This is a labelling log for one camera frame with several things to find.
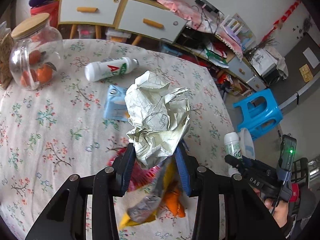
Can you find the person's right hand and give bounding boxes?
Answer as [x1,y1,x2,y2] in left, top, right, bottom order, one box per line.
[253,188,295,239]

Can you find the light blue milk carton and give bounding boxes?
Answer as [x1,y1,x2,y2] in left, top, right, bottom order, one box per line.
[103,85,129,121]

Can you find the yellow snack wrapper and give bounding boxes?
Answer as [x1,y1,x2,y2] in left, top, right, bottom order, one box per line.
[119,157,178,230]

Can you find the glass jar with oranges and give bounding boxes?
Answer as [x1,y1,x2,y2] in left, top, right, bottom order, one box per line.
[9,12,63,90]

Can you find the white AD drink bottle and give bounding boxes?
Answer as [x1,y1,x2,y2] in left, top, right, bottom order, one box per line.
[224,132,242,160]

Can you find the wooden drawer cabinet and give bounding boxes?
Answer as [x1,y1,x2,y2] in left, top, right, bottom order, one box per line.
[58,0,186,45]

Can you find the blue plastic stool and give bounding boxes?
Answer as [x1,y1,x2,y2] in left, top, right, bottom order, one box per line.
[233,88,283,140]

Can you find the floral tablecloth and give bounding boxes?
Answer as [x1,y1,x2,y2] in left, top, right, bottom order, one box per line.
[1,40,233,239]

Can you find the red box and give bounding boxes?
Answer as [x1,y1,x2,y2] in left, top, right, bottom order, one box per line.
[30,0,60,29]

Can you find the plastic jar with snacks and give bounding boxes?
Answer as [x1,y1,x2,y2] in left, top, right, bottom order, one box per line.
[0,21,14,90]

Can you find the low tv shelf unit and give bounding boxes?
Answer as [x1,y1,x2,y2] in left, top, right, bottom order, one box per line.
[174,26,267,92]

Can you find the orange peel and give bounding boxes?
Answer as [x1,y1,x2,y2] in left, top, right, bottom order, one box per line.
[163,183,185,218]

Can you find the pink cloth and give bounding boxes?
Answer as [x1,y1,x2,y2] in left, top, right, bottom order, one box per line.
[157,0,243,60]

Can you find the white trash bin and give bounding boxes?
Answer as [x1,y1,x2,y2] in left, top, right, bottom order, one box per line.
[238,128,255,160]

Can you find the black cables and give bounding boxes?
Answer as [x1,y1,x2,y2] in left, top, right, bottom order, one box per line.
[194,0,226,36]

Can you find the white paper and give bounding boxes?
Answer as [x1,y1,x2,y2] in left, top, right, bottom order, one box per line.
[125,71,190,169]

